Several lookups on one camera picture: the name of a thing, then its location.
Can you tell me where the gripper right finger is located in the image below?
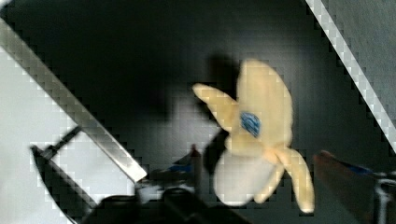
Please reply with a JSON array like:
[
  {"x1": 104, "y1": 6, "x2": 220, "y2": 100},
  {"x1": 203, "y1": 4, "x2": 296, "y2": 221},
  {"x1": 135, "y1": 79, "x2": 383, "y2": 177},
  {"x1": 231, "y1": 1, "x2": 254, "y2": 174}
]
[{"x1": 313, "y1": 150, "x2": 375, "y2": 223}]

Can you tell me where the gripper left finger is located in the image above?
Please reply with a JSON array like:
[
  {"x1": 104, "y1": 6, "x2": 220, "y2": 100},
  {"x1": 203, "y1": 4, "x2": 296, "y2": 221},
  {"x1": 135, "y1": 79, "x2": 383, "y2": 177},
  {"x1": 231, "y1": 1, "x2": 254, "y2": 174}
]
[{"x1": 155, "y1": 144, "x2": 202, "y2": 190}]

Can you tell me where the peeled plush banana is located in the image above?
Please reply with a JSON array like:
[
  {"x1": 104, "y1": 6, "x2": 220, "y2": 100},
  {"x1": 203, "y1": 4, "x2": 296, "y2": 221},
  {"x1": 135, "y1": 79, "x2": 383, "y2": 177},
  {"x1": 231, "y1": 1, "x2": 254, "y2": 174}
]
[{"x1": 192, "y1": 59, "x2": 315, "y2": 213}]

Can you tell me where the black silver toaster oven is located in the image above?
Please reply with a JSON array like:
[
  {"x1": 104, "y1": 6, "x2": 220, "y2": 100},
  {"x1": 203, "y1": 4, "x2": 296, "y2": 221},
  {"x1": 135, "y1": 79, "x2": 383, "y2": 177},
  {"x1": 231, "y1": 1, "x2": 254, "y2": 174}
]
[{"x1": 0, "y1": 0, "x2": 395, "y2": 224}]

